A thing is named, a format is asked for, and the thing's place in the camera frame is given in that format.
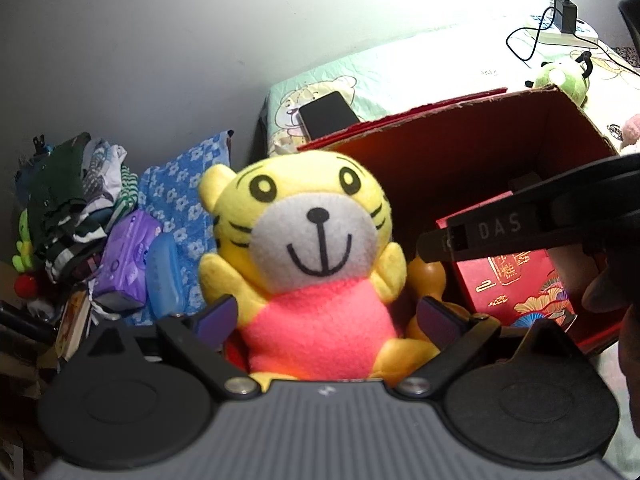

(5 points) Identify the green plush toy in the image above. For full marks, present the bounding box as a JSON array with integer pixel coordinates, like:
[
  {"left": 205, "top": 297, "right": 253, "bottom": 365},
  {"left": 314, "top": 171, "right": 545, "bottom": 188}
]
[{"left": 525, "top": 51, "right": 593, "bottom": 107}]

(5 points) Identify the yellow tiger plush toy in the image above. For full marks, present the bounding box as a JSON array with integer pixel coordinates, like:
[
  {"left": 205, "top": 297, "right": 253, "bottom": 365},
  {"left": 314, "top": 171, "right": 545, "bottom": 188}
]
[{"left": 198, "top": 151, "right": 438, "bottom": 388}]

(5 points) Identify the person's right hand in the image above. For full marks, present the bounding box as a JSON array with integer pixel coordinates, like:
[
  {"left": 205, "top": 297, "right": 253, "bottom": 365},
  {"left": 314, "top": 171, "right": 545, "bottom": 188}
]
[{"left": 582, "top": 252, "right": 640, "bottom": 434}]

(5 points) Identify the blue plastic case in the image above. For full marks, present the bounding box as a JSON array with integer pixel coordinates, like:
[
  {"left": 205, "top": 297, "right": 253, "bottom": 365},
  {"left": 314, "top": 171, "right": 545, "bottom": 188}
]
[{"left": 145, "top": 233, "right": 186, "bottom": 318}]

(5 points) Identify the orange gourd toy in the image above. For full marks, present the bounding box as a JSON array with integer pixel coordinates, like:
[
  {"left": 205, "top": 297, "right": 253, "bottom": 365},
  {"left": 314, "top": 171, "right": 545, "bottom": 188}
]
[{"left": 406, "top": 257, "right": 471, "bottom": 349}]

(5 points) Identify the red envelope with gold print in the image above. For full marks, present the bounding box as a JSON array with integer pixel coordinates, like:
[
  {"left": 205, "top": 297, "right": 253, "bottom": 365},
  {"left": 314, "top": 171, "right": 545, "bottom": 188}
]
[{"left": 435, "top": 190, "right": 576, "bottom": 328}]

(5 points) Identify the purple tissue pack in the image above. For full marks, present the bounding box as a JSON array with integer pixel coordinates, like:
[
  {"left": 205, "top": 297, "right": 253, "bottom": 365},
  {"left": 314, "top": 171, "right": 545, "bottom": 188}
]
[{"left": 93, "top": 210, "right": 162, "bottom": 312}]

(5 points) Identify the blue floral cloth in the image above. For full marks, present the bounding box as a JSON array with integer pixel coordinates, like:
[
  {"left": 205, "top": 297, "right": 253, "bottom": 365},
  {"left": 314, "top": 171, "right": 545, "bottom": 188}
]
[{"left": 138, "top": 130, "right": 232, "bottom": 314}]

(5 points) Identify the red cardboard box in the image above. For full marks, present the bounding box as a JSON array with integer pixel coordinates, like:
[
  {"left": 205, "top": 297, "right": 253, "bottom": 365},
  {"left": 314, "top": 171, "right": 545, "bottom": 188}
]
[{"left": 307, "top": 89, "right": 622, "bottom": 354}]

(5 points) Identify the white power strip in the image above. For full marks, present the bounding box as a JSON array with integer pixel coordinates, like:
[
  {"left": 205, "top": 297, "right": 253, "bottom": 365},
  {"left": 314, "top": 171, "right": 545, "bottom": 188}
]
[{"left": 538, "top": 20, "right": 600, "bottom": 48}]

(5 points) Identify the black power adapter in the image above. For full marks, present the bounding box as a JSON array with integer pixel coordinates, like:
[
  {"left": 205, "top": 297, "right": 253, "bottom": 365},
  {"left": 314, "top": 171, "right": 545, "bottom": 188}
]
[{"left": 553, "top": 0, "right": 577, "bottom": 35}]

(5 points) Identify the small green frog toy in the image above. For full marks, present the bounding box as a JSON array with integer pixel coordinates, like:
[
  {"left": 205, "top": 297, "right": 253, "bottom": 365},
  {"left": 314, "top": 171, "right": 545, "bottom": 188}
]
[{"left": 12, "top": 209, "right": 35, "bottom": 273}]

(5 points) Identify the pile of folded clothes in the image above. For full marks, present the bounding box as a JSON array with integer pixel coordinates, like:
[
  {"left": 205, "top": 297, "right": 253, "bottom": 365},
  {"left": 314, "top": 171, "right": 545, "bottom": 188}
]
[{"left": 14, "top": 132, "right": 138, "bottom": 283}]

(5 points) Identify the cartoon print bed sheet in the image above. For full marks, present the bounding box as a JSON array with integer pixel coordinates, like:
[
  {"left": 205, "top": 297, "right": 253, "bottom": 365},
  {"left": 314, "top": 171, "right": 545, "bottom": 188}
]
[{"left": 260, "top": 27, "right": 639, "bottom": 156}]

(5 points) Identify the black smartphone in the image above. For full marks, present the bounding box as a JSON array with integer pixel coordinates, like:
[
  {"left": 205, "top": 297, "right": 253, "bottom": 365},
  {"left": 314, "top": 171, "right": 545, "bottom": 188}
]
[{"left": 298, "top": 91, "right": 360, "bottom": 141}]

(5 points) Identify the black charging cable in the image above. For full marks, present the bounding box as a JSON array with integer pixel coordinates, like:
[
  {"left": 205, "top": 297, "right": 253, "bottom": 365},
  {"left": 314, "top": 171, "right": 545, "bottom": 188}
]
[{"left": 505, "top": 0, "right": 640, "bottom": 79}]

